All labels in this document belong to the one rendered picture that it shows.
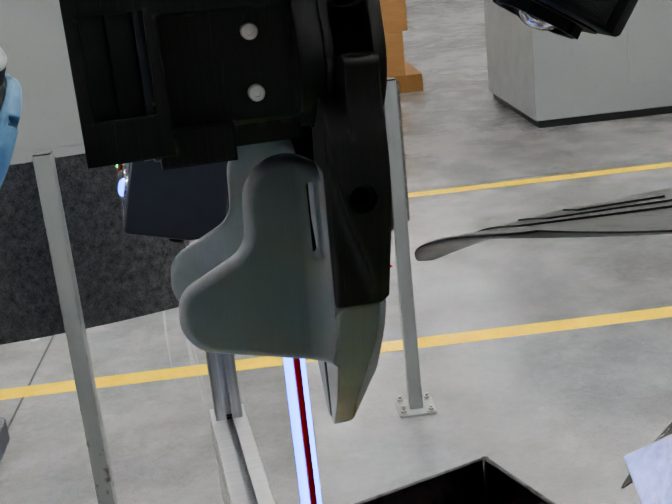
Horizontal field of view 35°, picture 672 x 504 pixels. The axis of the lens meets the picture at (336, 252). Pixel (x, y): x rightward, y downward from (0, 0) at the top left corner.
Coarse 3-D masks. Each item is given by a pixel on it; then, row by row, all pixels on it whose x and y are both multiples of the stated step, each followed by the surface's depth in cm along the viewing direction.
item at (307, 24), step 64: (64, 0) 26; (128, 0) 26; (192, 0) 26; (256, 0) 27; (320, 0) 27; (128, 64) 27; (192, 64) 27; (256, 64) 28; (320, 64) 27; (384, 64) 28; (128, 128) 27; (192, 128) 27; (256, 128) 28
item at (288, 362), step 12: (288, 360) 59; (288, 372) 60; (288, 384) 61; (288, 396) 62; (300, 432) 61; (300, 444) 61; (300, 456) 61; (300, 468) 61; (300, 480) 62; (300, 492) 64
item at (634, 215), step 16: (656, 192) 66; (576, 208) 64; (592, 208) 63; (608, 208) 62; (624, 208) 62; (640, 208) 61; (656, 208) 61; (512, 224) 61; (528, 224) 60; (544, 224) 59; (560, 224) 58; (576, 224) 57; (592, 224) 57; (608, 224) 56; (624, 224) 56; (640, 224) 56; (656, 224) 56; (448, 240) 58; (464, 240) 57; (480, 240) 69; (416, 256) 70; (432, 256) 72
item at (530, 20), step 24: (504, 0) 30; (528, 0) 30; (552, 0) 29; (576, 0) 29; (600, 0) 29; (624, 0) 29; (528, 24) 31; (552, 24) 30; (576, 24) 30; (600, 24) 29; (624, 24) 30
